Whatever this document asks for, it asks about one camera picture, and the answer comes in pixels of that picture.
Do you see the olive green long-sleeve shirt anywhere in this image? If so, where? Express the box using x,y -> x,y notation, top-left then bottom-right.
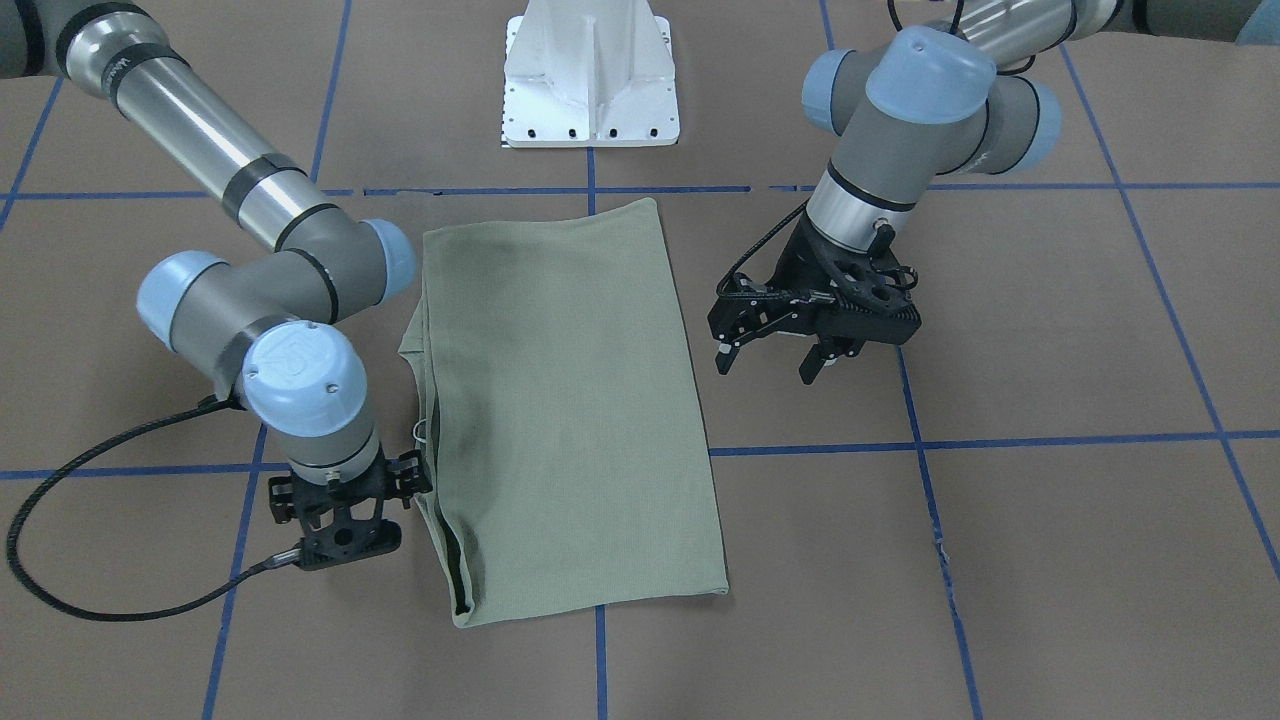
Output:
399,199 -> 730,628

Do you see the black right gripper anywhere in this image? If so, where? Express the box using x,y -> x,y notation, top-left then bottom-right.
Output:
266,450 -> 433,571

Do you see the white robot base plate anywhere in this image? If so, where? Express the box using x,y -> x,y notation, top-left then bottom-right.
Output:
500,1 -> 681,149

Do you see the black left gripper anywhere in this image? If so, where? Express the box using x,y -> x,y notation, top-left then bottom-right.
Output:
708,215 -> 922,386

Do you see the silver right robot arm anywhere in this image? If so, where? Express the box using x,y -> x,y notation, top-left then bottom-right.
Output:
3,1 -> 425,570

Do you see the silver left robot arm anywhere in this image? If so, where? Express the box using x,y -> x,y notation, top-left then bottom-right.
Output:
708,1 -> 1277,384

